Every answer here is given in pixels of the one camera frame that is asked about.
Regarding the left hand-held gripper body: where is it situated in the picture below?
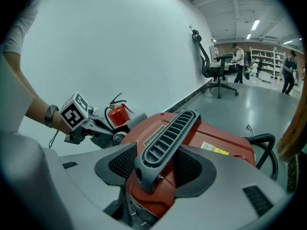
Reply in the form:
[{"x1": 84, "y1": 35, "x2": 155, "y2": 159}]
[{"x1": 59, "y1": 92, "x2": 115, "y2": 149}]

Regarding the person's left forearm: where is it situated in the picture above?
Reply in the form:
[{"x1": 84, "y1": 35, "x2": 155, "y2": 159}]
[{"x1": 2, "y1": 51, "x2": 71, "y2": 135}]

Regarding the red fire extinguisher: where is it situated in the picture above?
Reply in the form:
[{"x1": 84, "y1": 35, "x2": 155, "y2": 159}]
[{"x1": 104, "y1": 92, "x2": 134, "y2": 129}]

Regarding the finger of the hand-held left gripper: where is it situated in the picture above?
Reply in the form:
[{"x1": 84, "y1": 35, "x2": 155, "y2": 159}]
[{"x1": 112, "y1": 128, "x2": 129, "y2": 146}]

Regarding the dark braided wristband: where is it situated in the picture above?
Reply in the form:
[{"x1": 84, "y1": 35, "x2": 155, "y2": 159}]
[{"x1": 44, "y1": 104, "x2": 59, "y2": 129}]

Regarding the black wrist strap cord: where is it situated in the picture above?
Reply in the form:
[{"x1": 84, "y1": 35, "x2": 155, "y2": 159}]
[{"x1": 48, "y1": 129, "x2": 59, "y2": 149}]

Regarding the black vacuum hose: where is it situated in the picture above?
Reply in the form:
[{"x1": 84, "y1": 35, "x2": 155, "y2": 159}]
[{"x1": 240, "y1": 133, "x2": 279, "y2": 181}]

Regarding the black office chair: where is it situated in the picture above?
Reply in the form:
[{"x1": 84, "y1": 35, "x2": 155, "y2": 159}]
[{"x1": 191, "y1": 29, "x2": 239, "y2": 99}]

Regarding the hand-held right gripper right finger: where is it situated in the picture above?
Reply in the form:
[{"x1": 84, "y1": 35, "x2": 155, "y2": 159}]
[{"x1": 153, "y1": 145, "x2": 295, "y2": 230}]

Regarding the white shirt sleeve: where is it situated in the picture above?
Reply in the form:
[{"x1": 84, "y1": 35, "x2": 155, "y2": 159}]
[{"x1": 1, "y1": 0, "x2": 42, "y2": 56}]

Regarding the white storage shelf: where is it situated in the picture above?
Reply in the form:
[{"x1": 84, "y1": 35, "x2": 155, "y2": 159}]
[{"x1": 249, "y1": 46, "x2": 286, "y2": 79}]

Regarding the red vacuum cleaner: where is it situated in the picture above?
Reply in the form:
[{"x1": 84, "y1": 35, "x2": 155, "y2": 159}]
[{"x1": 119, "y1": 108, "x2": 257, "y2": 219}]

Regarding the brown wooden furniture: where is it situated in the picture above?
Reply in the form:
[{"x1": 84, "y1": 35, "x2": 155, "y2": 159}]
[{"x1": 275, "y1": 85, "x2": 307, "y2": 163}]

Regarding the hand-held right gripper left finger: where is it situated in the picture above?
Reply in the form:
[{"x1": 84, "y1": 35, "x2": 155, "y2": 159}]
[{"x1": 44, "y1": 141, "x2": 138, "y2": 230}]

